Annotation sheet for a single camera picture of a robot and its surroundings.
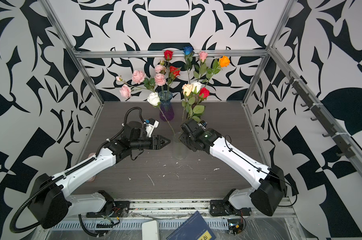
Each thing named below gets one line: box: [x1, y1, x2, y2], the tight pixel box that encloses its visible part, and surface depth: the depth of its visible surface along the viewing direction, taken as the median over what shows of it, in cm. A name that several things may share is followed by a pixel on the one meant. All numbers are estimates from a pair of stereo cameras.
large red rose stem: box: [168, 65, 182, 91], surface depth 96 cm
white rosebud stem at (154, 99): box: [147, 92, 177, 138], surface depth 65 cm
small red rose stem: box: [163, 50, 174, 94], surface depth 89 cm
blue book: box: [166, 210, 217, 240], surface depth 70 cm
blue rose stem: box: [183, 46, 195, 84], surface depth 87 cm
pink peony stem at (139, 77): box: [115, 70, 159, 99], surface depth 80 cm
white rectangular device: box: [142, 220, 160, 240], surface depth 67 cm
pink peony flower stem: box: [154, 59, 167, 94], surface depth 91 cm
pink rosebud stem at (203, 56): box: [193, 51, 208, 83], surface depth 90 cm
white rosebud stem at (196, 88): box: [188, 81, 205, 122], surface depth 71 cm
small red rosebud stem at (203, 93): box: [198, 87, 211, 103], surface depth 73 cm
